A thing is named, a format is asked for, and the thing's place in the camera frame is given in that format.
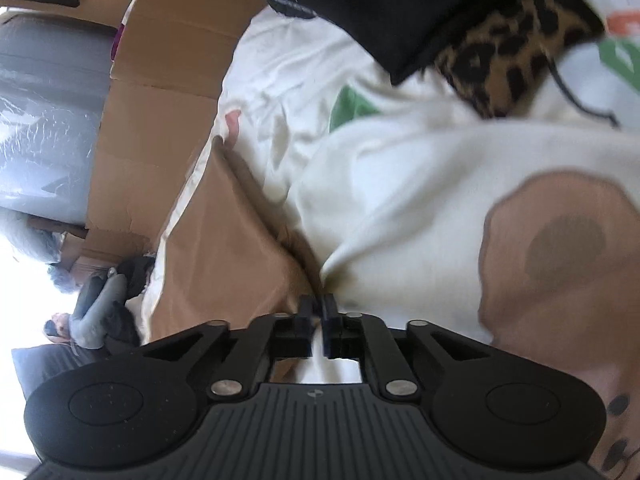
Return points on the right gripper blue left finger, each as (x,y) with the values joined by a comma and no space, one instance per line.
(230,365)

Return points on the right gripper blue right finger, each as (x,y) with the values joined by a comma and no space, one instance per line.
(399,364)

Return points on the brown printed t-shirt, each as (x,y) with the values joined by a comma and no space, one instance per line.
(226,253)

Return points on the black clothes pile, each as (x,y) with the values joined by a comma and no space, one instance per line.
(121,321)

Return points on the grey neck pillow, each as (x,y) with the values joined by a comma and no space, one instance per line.
(86,328)

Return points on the cream bear print duvet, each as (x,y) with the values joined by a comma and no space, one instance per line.
(520,232)

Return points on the small brown plush toy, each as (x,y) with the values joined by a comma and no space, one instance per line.
(57,329)

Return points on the dark grey pillow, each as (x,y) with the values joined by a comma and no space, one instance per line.
(36,365)

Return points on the leopard print cloth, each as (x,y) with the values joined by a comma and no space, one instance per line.
(497,61)

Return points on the brown cardboard sheet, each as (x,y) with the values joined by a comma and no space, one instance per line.
(168,60)

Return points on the grey cabinet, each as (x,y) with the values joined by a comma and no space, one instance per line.
(55,76)

